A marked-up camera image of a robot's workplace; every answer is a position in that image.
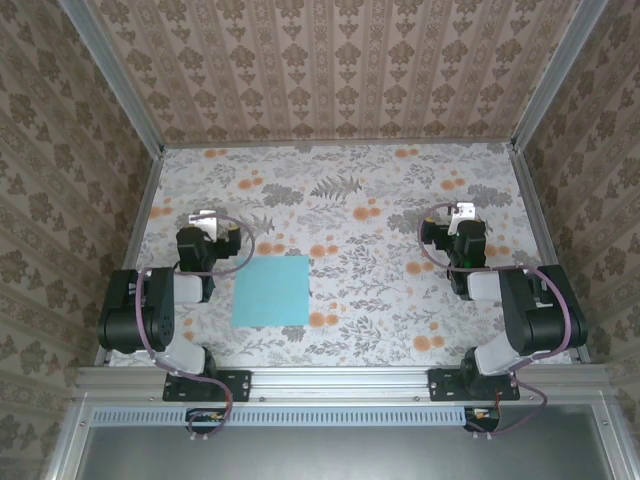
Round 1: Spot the light blue paper sheet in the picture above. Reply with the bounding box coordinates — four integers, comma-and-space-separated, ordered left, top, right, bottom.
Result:
230, 254, 311, 329

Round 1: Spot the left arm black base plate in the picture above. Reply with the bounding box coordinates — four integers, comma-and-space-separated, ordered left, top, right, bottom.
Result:
163, 368, 252, 403

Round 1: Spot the floral patterned table cover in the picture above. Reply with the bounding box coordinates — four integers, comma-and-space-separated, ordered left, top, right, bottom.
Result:
107, 144, 574, 369

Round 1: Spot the thin aluminium rear rail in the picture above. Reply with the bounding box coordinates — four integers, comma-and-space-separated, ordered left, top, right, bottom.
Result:
162, 140, 516, 149

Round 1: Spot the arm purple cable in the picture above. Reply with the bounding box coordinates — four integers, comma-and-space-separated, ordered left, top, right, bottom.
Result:
417, 202, 574, 441
135, 213, 257, 444

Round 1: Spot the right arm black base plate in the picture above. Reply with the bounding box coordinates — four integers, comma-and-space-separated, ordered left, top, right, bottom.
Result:
428, 368, 521, 403

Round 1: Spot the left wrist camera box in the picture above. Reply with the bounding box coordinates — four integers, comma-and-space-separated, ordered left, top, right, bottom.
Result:
188, 209, 220, 240

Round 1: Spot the grey metal panel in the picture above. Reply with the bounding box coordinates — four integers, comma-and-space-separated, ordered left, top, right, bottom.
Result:
74, 424, 619, 480

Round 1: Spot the small wired connector board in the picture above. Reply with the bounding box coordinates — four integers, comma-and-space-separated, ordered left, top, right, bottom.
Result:
463, 405, 502, 434
185, 407, 227, 435

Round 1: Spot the wide aluminium mounting rail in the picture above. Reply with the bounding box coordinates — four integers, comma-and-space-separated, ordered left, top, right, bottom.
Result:
74, 364, 612, 401

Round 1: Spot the aluminium side rail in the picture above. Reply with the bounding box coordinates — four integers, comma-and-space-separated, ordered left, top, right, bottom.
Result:
94, 148, 166, 366
507, 142, 592, 364

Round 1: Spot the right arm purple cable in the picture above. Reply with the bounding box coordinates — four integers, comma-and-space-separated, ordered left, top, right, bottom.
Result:
417, 202, 574, 441

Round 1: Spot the aluminium corner post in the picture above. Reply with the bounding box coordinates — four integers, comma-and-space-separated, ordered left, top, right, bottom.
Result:
510, 0, 610, 151
57, 0, 166, 154

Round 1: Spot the grey slotted cable duct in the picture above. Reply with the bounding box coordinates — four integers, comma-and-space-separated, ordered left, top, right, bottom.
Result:
92, 404, 551, 428

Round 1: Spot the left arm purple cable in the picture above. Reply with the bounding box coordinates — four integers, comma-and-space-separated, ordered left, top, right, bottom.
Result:
135, 213, 257, 444

